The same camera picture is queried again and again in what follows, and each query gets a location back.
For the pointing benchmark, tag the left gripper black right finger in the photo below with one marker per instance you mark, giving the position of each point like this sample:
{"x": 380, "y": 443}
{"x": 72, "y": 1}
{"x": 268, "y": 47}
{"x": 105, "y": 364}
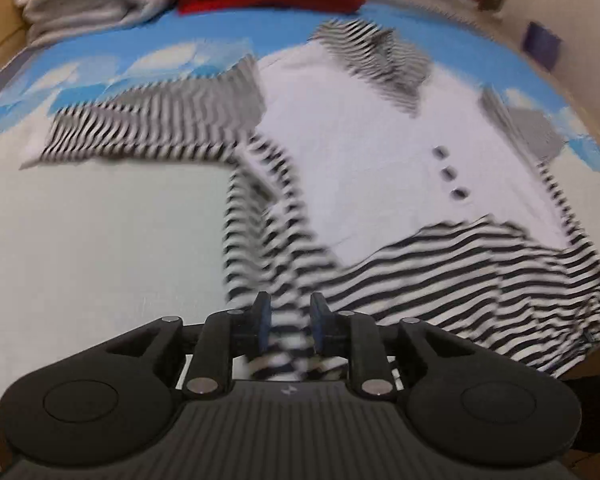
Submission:
{"x": 356, "y": 338}

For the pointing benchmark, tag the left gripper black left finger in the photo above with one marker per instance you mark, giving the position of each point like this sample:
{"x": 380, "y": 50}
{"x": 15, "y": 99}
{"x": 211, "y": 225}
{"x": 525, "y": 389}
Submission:
{"x": 225, "y": 336}

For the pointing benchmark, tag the black white striped sweater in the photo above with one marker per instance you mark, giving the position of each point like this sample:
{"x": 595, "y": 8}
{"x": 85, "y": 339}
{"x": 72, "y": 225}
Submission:
{"x": 363, "y": 171}

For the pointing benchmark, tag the blue white patterned bedspread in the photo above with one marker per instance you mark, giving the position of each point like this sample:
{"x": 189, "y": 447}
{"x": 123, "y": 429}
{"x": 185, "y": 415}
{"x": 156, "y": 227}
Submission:
{"x": 92, "y": 249}

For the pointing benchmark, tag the purple box by wall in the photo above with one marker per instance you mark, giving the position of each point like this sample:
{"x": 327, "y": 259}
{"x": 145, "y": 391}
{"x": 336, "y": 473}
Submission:
{"x": 541, "y": 44}

